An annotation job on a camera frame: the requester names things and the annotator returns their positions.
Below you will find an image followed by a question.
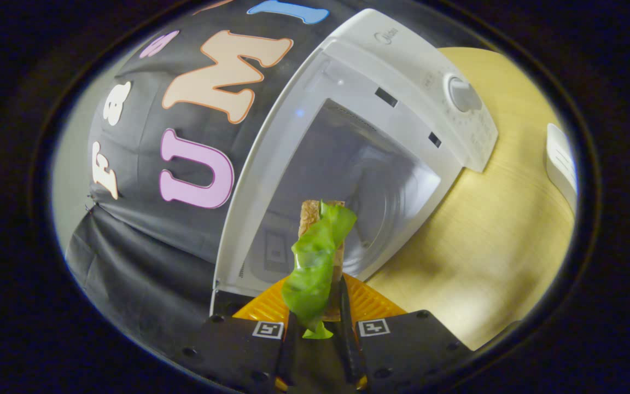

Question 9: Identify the sandwich with green lettuce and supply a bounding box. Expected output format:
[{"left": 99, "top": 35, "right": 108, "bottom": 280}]
[{"left": 281, "top": 199, "right": 358, "bottom": 340}]

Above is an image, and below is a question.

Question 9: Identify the small white ribbed tray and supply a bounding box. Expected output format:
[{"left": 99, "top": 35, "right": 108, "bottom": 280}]
[{"left": 544, "top": 123, "right": 579, "bottom": 215}]

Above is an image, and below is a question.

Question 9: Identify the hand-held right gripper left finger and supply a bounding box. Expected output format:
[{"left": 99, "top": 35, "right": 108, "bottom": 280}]
[{"left": 176, "top": 275, "right": 297, "bottom": 393}]

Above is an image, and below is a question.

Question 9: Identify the white microwave oven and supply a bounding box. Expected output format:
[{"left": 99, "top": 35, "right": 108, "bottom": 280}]
[{"left": 209, "top": 8, "right": 499, "bottom": 319}]

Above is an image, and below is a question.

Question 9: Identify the black backdrop cloth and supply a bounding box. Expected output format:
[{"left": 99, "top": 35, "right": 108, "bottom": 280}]
[{"left": 66, "top": 0, "right": 348, "bottom": 351}]

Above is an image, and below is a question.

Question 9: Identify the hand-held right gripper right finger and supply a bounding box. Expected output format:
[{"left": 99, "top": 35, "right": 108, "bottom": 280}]
[{"left": 339, "top": 274, "right": 474, "bottom": 392}]

